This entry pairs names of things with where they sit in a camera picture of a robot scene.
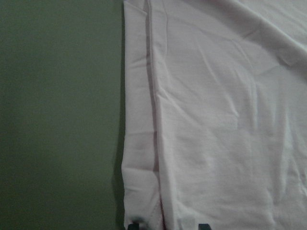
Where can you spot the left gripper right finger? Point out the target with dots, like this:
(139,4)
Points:
(204,227)

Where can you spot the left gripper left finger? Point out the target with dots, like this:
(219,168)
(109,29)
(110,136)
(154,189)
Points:
(134,226)

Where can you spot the pink Snoopy t-shirt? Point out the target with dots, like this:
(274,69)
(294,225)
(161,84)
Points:
(216,114)

